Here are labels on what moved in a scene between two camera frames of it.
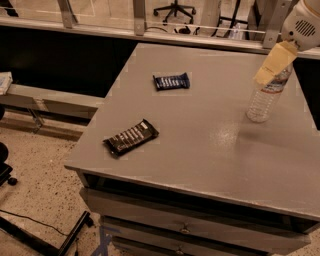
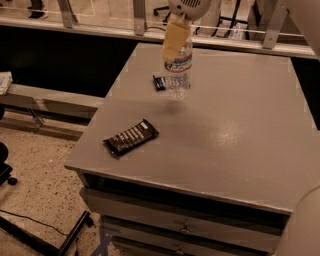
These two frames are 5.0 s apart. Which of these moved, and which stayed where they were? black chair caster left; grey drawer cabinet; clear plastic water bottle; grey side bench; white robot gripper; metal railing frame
Moved: clear plastic water bottle; white robot gripper
Stayed: metal railing frame; grey side bench; grey drawer cabinet; black chair caster left
